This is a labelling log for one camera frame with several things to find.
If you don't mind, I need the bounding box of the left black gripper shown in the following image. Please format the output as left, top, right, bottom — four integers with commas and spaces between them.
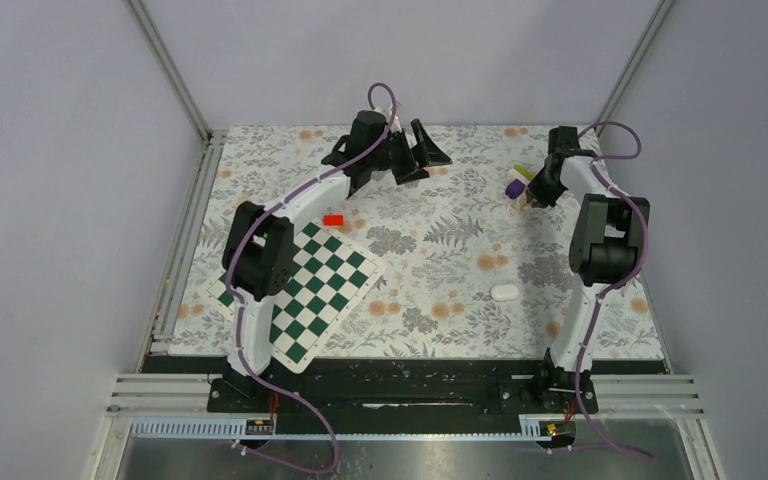
368, 120, 450, 185

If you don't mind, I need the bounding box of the beige earbud charging case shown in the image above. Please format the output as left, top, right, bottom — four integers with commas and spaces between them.
507, 194, 531, 217

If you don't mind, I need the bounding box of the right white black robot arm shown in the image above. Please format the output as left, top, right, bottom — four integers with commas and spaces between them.
525, 126, 650, 412

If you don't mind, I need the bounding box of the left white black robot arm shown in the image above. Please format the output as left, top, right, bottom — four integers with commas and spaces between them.
222, 110, 452, 411

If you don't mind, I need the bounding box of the lime green block far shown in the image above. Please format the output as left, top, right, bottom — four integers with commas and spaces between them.
513, 165, 535, 184

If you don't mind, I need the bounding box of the purple block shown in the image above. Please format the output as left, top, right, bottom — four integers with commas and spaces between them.
505, 179, 526, 200

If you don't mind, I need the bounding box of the floral patterned table mat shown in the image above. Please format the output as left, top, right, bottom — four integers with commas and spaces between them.
170, 125, 666, 362

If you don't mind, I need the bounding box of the red block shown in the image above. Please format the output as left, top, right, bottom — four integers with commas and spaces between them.
323, 214, 345, 227

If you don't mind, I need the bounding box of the green white chessboard mat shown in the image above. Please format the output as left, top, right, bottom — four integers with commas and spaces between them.
206, 221, 389, 376

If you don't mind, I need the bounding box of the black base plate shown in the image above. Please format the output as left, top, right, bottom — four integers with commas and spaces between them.
141, 356, 668, 435

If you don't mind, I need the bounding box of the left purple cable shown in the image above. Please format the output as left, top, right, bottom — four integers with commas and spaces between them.
223, 82, 400, 476

